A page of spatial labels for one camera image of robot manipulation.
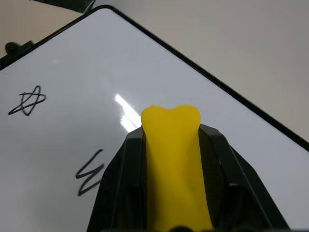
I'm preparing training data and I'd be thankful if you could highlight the black clamp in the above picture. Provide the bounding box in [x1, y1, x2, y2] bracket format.
[0, 40, 37, 71]

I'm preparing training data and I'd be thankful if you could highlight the black-framed whiteboard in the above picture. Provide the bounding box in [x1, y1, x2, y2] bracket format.
[0, 4, 309, 232]

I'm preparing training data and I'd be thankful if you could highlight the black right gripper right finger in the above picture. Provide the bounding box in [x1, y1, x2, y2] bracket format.
[197, 123, 293, 232]

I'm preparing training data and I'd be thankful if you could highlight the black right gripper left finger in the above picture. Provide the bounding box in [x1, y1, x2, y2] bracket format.
[86, 126, 148, 232]

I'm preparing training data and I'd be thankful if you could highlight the yellow sponge eraser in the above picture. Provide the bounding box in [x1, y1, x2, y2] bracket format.
[140, 104, 213, 232]

